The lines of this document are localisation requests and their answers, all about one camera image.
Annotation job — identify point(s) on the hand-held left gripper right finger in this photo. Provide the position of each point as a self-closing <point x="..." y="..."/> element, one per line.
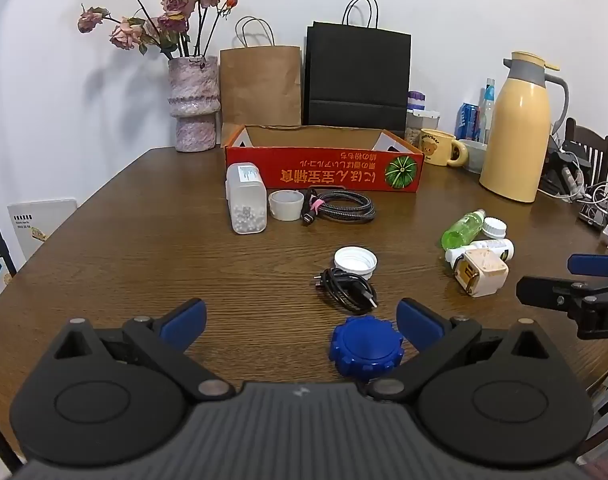
<point x="419" y="323"/>

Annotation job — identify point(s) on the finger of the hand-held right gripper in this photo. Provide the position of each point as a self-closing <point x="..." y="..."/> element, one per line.
<point x="596" y="265"/>
<point x="546" y="292"/>

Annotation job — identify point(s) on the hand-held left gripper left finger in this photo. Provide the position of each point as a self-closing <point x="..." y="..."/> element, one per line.
<point x="185" y="321"/>

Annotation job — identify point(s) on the blue gear-shaped lid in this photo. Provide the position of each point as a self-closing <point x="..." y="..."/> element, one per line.
<point x="366" y="345"/>

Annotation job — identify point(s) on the white jar lid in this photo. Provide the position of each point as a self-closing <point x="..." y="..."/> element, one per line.
<point x="354" y="259"/>

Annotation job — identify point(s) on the green spray bottle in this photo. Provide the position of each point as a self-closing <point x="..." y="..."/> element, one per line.
<point x="458" y="230"/>

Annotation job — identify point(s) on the white plastic bead container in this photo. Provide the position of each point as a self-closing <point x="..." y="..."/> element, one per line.
<point x="246" y="200"/>

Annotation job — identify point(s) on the translucent white cup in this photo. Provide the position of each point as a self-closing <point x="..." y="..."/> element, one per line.
<point x="285" y="207"/>

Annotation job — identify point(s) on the red cardboard box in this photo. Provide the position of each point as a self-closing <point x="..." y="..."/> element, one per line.
<point x="324" y="170"/>

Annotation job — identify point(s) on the beige cube charger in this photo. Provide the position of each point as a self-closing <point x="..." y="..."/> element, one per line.
<point x="483" y="275"/>

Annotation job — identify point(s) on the white pill bottle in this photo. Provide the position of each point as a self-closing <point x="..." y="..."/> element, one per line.
<point x="496" y="246"/>

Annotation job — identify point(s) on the white ridged cap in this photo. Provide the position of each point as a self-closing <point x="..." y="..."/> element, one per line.
<point x="494" y="227"/>

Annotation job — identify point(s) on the dark wooden chair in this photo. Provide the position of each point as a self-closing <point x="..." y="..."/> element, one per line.
<point x="591" y="145"/>

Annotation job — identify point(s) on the yellow thermos jug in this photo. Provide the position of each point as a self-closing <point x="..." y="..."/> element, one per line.
<point x="513" y="135"/>

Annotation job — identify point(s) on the grey bowl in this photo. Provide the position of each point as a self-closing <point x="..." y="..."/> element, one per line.
<point x="473" y="155"/>

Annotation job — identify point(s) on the white picture board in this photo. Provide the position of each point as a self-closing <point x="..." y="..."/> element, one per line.
<point x="39" y="230"/>

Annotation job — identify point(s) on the yellow bear mug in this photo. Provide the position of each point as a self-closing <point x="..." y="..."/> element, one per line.
<point x="436" y="147"/>

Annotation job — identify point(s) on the clear bottle blue cap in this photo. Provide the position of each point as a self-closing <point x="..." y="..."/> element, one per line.
<point x="487" y="110"/>

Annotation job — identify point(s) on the blue drink can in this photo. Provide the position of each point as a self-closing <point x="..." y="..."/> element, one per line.
<point x="467" y="120"/>

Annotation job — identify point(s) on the clear seed container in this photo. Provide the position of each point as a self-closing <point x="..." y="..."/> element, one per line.
<point x="421" y="122"/>

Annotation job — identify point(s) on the pink mottled vase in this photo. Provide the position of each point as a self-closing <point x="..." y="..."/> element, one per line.
<point x="194" y="100"/>

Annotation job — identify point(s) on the purple lid jar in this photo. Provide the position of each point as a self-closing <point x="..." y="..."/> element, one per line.
<point x="416" y="100"/>

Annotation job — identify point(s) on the brown paper bag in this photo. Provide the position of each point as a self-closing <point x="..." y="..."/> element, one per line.
<point x="259" y="85"/>

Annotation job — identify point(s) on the black paper bag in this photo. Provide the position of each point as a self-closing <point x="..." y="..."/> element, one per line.
<point x="356" y="70"/>

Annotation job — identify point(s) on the dried rose bouquet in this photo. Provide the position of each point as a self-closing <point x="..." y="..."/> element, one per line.
<point x="174" y="2"/>

